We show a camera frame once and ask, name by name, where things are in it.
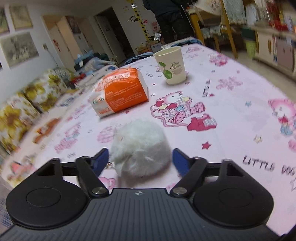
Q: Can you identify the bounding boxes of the giraffe height chart sticker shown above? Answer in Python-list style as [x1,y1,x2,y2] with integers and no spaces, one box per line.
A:
[126,0,151,42]

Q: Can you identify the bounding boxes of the framed pencil portrait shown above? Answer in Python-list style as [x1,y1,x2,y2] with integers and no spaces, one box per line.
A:
[1,32,39,68]

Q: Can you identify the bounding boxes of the pink cartoon tablecloth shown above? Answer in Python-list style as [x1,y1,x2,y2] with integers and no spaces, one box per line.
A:
[1,45,295,235]

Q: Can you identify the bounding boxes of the wooden chair with cloth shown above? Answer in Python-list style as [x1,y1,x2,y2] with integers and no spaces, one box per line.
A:
[186,1,246,59]

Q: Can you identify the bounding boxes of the floral sofa cushion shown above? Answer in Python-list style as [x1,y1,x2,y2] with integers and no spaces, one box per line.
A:
[23,68,67,113]
[1,92,41,154]

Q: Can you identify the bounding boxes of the white tv cabinet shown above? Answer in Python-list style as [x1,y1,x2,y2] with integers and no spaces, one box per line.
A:
[250,26,295,80]

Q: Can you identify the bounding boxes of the white paper cup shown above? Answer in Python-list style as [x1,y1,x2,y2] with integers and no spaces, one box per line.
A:
[153,46,187,85]

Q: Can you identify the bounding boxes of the white fluffy pompom plush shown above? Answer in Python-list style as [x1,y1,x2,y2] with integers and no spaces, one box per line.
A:
[109,119,171,177]

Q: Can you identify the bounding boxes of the sofa with cartoon cover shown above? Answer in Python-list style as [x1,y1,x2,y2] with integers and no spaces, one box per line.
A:
[1,67,85,162]

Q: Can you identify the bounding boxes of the person in black clothes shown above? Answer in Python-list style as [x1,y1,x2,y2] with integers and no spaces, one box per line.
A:
[142,0,194,44]

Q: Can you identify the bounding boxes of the orange tissue pack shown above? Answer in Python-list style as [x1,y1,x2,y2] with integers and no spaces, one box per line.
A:
[89,68,149,118]

